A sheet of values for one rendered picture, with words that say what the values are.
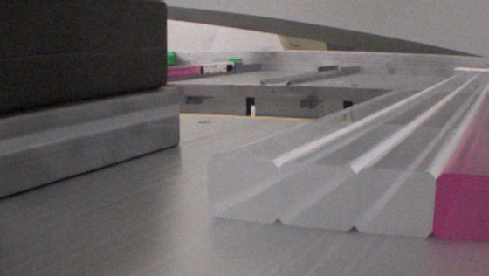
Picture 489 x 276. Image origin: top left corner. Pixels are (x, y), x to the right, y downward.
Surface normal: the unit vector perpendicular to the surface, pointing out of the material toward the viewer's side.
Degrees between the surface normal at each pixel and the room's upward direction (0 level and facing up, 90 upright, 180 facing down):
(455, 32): 0
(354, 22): 0
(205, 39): 0
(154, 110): 90
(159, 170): 48
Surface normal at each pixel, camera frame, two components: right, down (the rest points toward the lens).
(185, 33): -0.33, -0.56
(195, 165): -0.01, -0.99
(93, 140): 0.90, 0.05
